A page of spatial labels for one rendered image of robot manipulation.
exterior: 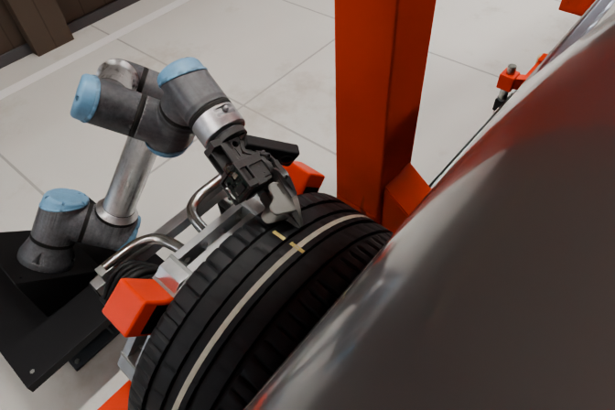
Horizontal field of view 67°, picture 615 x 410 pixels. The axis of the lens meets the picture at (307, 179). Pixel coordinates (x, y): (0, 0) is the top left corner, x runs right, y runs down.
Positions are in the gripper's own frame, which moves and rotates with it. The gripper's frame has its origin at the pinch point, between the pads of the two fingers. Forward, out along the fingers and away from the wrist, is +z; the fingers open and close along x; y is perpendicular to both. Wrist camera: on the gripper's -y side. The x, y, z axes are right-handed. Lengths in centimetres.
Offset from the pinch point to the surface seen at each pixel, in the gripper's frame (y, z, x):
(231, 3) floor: -222, -205, -174
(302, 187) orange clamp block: -12.1, -6.3, -7.7
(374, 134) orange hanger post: -39.8, -8.2, -5.3
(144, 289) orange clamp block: 24.3, -6.1, -15.4
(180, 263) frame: 16.1, -6.9, -15.6
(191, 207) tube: -0.3, -19.6, -29.8
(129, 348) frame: 27.1, -0.5, -30.9
